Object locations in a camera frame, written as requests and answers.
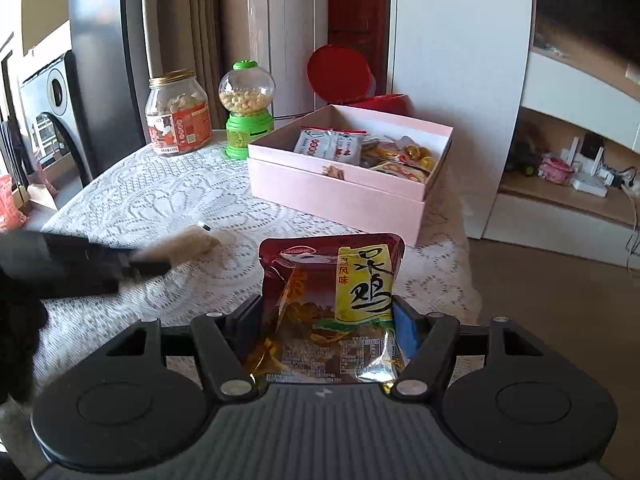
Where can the white lace tablecloth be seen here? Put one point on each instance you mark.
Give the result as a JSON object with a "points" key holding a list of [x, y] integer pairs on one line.
{"points": [[146, 197]]}

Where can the pink cardboard box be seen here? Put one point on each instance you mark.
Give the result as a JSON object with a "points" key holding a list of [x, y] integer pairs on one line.
{"points": [[348, 194]]}

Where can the red round lidded bin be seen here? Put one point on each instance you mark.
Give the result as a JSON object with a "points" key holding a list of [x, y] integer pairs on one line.
{"points": [[341, 76]]}

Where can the yellow balls snack pack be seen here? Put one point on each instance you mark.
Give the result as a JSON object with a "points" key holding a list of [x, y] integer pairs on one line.
{"points": [[416, 155]]}

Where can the yellow gold snack bag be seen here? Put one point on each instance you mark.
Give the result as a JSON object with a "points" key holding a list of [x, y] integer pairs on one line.
{"points": [[383, 157]]}

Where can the white router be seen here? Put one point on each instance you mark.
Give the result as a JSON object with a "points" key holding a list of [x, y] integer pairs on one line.
{"points": [[585, 178]]}

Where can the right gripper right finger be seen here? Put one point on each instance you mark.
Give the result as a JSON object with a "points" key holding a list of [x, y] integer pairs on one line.
{"points": [[426, 341]]}

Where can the black speaker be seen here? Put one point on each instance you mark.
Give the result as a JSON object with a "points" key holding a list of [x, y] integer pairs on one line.
{"points": [[55, 134]]}

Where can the small beige snack piece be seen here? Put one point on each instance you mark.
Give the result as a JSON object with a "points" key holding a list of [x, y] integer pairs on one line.
{"points": [[184, 246]]}

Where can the pink item on shelf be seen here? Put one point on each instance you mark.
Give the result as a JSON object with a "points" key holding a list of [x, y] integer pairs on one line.
{"points": [[555, 170]]}

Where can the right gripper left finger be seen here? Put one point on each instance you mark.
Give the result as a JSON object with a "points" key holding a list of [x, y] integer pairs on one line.
{"points": [[221, 343]]}

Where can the white tv cabinet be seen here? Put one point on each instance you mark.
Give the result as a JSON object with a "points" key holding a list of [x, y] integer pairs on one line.
{"points": [[573, 87]]}

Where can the white red snack bag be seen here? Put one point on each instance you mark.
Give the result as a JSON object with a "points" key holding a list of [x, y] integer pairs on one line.
{"points": [[331, 144]]}

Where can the green gumball candy dispenser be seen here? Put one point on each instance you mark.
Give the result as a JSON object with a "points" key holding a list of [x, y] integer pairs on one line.
{"points": [[247, 92]]}

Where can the glass snack jar gold lid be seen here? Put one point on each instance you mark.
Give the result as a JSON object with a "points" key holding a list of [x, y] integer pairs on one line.
{"points": [[177, 113]]}

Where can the red chicken snack bag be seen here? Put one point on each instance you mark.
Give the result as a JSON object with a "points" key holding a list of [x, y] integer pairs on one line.
{"points": [[328, 310]]}

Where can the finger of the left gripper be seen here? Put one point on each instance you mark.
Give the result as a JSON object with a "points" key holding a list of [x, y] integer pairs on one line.
{"points": [[136, 265]]}

